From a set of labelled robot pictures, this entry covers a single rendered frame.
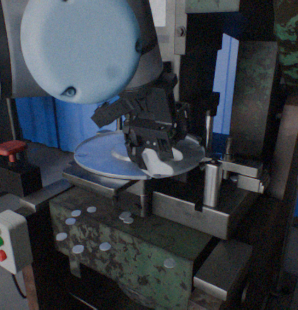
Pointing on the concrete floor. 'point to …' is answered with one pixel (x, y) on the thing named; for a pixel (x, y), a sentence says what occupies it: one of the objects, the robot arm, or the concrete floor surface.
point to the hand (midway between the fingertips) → (154, 170)
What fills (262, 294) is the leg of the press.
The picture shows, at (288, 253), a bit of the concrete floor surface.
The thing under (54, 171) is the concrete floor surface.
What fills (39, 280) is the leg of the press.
